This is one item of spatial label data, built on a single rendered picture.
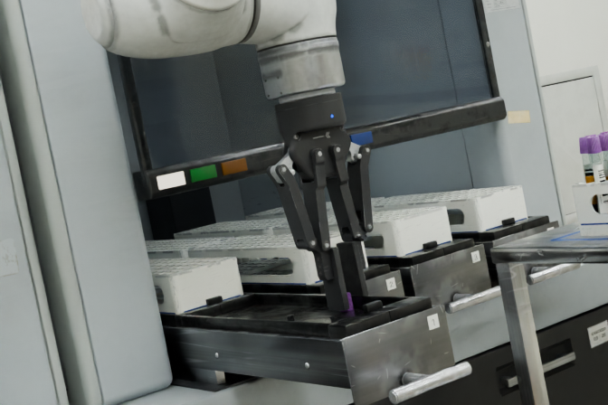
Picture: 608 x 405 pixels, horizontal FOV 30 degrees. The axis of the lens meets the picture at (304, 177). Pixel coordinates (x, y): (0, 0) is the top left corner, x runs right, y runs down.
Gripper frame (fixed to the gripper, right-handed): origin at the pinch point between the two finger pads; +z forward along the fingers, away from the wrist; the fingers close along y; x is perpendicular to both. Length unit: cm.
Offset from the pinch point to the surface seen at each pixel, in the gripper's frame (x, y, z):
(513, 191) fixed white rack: -15.0, -43.8, -1.6
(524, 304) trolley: 2.1, -24.6, 9.7
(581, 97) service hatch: -131, -198, -7
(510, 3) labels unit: -20, -56, -29
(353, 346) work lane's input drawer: 13.3, 10.2, 4.5
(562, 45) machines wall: -131, -194, -23
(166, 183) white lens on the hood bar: -17.6, 9.8, -13.7
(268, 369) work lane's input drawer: -1.0, 11.3, 7.4
